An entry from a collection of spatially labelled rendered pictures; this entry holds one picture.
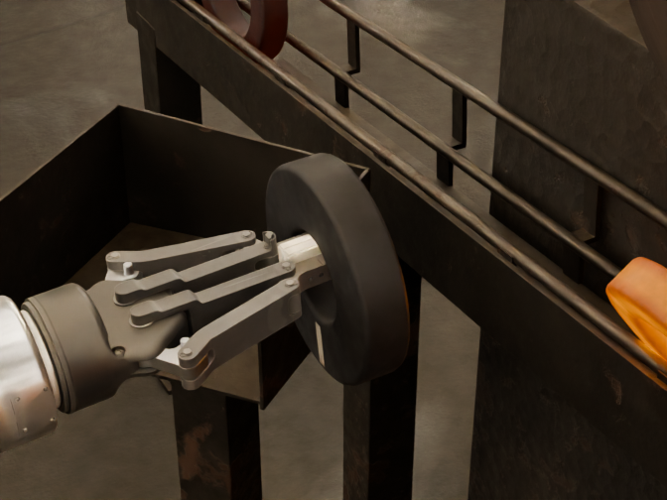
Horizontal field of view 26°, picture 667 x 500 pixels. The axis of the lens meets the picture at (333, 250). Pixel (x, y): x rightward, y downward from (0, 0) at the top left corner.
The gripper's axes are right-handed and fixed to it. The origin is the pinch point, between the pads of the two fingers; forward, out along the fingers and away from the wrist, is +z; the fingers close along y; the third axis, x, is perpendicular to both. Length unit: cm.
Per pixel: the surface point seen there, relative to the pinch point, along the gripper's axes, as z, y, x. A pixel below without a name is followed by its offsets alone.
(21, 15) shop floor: 37, -213, -85
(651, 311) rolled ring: 17.0, 12.3, -4.1
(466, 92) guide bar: 30.7, -30.4, -13.0
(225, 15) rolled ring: 25, -73, -22
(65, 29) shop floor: 42, -202, -86
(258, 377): 0.5, -15.9, -23.4
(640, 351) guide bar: 22.3, 5.9, -14.7
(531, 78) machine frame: 32.3, -22.5, -8.2
